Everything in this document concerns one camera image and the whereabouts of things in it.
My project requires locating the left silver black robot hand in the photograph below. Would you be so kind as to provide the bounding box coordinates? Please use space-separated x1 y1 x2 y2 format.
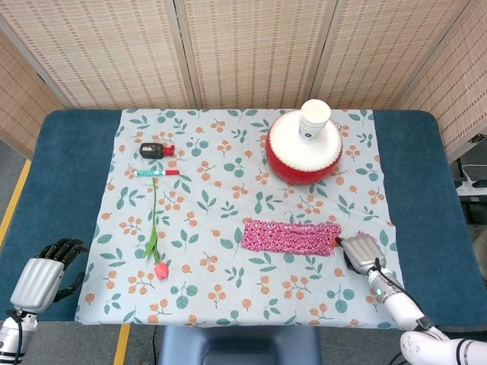
9 238 89 313

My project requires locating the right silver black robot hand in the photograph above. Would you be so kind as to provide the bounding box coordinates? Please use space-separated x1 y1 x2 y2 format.
334 234 387 275

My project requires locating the pink crochet hair band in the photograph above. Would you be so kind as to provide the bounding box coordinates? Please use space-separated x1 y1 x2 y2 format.
240 217 342 258

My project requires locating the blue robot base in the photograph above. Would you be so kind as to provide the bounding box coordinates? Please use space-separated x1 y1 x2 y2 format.
158 325 321 365

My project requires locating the white plastic device base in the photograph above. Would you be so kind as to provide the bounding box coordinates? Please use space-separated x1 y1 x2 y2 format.
454 178 487 197

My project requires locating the red drum with white skin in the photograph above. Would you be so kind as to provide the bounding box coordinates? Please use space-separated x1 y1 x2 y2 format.
265 109 344 186

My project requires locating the blue felt table cover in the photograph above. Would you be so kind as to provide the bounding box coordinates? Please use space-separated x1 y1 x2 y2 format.
0 109 477 329

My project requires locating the artificial red tulip flower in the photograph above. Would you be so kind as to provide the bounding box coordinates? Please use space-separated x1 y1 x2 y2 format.
142 176 170 281

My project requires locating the stack of white paper cups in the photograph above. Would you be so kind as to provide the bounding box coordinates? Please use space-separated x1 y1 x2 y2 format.
299 99 332 145

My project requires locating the floral print tablecloth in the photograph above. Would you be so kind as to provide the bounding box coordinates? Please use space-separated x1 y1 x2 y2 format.
74 109 411 330

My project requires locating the woven bamboo screen panel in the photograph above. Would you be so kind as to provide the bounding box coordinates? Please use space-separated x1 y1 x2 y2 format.
397 0 487 163
174 0 339 111
0 28 65 160
0 0 191 111
310 0 476 111

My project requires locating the black action camera red mount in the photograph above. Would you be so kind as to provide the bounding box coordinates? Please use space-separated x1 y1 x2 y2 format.
138 142 176 160

